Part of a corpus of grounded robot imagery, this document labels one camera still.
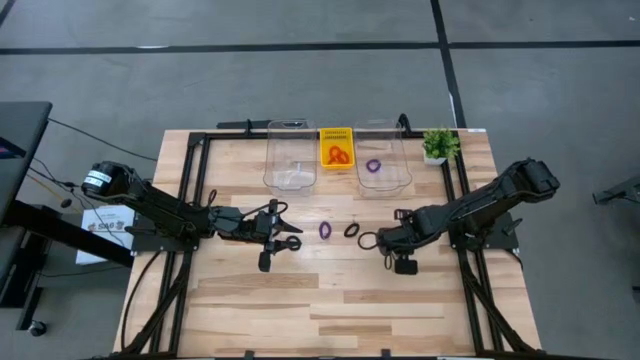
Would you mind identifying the black floor cable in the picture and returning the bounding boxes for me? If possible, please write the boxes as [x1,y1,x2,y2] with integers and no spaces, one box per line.
[48,117,159,163]

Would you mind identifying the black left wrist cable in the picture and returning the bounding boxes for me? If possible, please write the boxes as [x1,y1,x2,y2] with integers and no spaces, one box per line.
[232,199,291,221]

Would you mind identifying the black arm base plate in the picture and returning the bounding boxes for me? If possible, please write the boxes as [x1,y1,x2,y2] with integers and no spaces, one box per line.
[130,212,202,253]
[448,212,521,251]

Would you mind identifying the black equipment stand leg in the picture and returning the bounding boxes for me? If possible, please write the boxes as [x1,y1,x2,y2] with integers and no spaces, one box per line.
[592,173,640,211]

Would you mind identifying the yellow plastic basket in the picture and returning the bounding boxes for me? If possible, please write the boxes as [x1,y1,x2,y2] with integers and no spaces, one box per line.
[319,127,356,171]

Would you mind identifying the white printed paper sheet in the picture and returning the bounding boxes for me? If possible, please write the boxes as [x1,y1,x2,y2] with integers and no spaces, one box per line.
[74,204,136,266]

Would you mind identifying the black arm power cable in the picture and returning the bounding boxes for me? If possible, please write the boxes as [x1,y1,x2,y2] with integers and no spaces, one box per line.
[120,249,166,352]

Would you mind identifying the clear plastic bin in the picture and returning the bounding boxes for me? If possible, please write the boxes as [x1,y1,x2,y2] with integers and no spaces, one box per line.
[263,118,319,197]
[353,118,414,199]

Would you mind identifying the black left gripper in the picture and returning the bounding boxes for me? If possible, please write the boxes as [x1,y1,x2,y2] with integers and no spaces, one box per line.
[244,198,304,274]

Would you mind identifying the green plant in white pot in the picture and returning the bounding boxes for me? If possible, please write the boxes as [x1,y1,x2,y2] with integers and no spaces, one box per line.
[421,127,461,166]

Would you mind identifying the black side desk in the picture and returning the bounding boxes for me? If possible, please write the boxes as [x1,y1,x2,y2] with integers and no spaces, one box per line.
[0,101,135,334]

